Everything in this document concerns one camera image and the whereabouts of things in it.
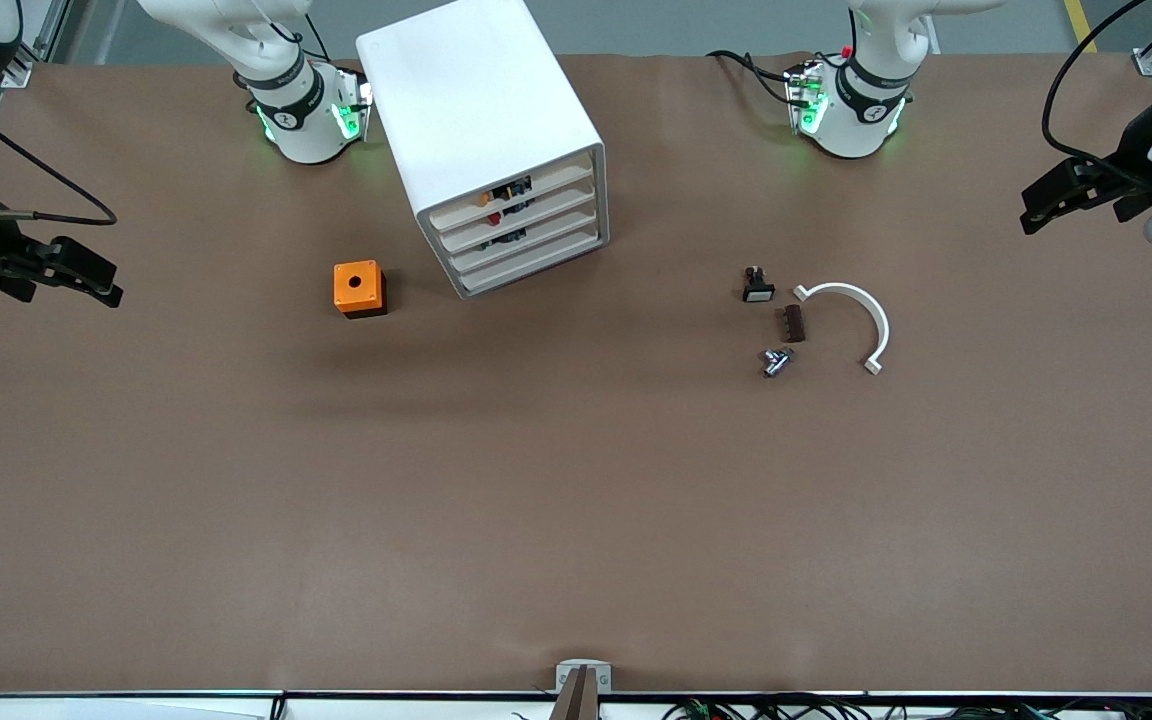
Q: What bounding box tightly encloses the brown paper table cover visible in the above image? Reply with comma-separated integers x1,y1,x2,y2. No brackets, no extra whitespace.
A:
0,50,1152,696

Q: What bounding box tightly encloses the white table edge frame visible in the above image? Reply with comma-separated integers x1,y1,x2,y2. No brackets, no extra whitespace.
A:
0,688,1152,720

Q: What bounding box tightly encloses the white plastic drawer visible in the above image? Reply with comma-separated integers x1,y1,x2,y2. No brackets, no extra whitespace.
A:
456,228,604,296
428,163,597,233
436,185,599,253
446,208,601,273

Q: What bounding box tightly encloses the black arm base cable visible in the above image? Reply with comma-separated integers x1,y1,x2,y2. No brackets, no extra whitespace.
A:
706,48,802,106

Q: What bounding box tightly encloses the white curved plastic bracket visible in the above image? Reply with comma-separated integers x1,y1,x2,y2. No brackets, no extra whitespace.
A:
793,282,891,377

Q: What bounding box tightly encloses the brown camera support bar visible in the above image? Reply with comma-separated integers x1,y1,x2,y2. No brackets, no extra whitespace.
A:
548,667,600,720

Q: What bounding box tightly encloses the grey metal mount bracket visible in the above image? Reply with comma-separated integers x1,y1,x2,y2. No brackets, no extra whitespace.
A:
555,659,613,694

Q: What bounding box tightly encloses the white drawer cabinet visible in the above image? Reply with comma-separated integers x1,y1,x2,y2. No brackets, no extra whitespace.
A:
356,0,610,301

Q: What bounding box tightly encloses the orange button enclosure box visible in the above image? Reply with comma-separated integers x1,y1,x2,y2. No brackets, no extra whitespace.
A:
333,260,388,320

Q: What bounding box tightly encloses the black cable bundle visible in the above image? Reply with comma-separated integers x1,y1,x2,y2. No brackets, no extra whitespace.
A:
661,695,1152,720

